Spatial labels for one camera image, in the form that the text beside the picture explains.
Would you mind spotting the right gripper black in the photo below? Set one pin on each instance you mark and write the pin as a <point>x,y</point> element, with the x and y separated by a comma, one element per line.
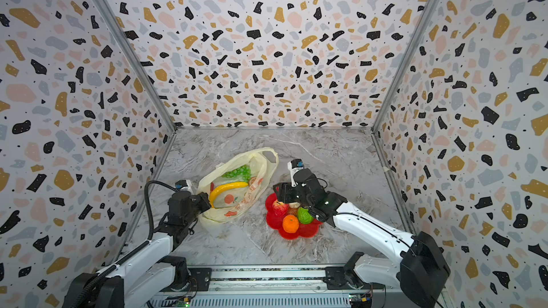
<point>285,189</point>

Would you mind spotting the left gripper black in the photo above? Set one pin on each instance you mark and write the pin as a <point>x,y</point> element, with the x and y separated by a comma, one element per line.
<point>202,199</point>

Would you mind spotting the lime green bumpy fruit toy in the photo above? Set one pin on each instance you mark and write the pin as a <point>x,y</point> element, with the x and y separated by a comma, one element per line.
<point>304,217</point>

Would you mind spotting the orange fruit toy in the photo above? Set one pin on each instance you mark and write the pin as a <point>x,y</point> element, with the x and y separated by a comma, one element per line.
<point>290,224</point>

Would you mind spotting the red apple toy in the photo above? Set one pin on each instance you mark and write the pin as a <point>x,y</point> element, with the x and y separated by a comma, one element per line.
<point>280,208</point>

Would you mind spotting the cream plastic bag orange print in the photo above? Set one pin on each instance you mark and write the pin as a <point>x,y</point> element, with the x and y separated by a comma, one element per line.
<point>232,204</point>

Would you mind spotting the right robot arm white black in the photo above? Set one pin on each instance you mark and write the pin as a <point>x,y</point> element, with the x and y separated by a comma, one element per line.
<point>414,263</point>

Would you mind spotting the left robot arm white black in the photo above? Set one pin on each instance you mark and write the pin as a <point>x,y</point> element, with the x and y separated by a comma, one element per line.
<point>148,269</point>

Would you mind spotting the yellow banana toy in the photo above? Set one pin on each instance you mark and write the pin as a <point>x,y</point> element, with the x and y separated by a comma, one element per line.
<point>226,187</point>

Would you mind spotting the red flower-shaped plate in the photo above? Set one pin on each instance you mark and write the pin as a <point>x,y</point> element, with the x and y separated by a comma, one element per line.
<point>275,222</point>

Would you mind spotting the green grapes bunch toy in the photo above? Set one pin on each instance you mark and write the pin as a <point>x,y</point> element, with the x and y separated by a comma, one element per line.
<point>241,174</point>

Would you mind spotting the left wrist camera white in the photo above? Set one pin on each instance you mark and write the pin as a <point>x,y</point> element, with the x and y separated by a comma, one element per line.
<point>185,185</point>

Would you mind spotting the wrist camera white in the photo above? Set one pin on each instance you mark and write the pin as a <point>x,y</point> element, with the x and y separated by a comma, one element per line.
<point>185,185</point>
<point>295,166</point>

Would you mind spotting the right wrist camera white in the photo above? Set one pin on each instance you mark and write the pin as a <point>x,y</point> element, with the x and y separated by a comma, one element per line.
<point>295,166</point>

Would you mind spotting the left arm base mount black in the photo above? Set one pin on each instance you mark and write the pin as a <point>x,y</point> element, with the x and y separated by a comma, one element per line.
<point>196,280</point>

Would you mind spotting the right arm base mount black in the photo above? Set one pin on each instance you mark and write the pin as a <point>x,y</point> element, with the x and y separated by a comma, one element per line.
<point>335,279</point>

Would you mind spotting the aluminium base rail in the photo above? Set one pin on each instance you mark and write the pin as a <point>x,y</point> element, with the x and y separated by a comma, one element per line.
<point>278,286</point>

